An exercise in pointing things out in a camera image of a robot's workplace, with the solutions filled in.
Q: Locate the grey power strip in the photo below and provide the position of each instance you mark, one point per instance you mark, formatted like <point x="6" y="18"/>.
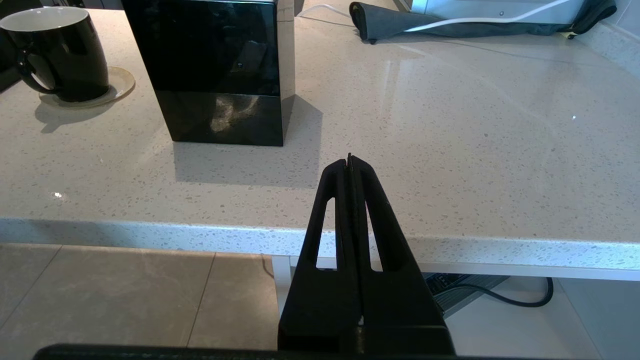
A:
<point x="460" y="292"/>

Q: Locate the dark grey cloth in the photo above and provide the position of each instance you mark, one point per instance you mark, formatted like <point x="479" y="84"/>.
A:
<point x="390" y="25"/>

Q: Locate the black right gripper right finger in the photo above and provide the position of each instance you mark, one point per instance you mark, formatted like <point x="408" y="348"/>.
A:
<point x="400" y="310"/>

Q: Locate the black tissue box white top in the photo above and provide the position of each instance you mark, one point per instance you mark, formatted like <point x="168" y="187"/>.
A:
<point x="217" y="75"/>

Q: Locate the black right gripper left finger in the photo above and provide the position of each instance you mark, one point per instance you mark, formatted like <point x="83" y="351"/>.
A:
<point x="325" y="300"/>

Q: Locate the black mug white inside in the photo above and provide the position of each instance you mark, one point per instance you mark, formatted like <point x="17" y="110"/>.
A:
<point x="67" y="55"/>

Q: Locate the translucent round coaster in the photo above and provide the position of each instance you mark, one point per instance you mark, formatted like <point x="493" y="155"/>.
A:
<point x="122" y="84"/>

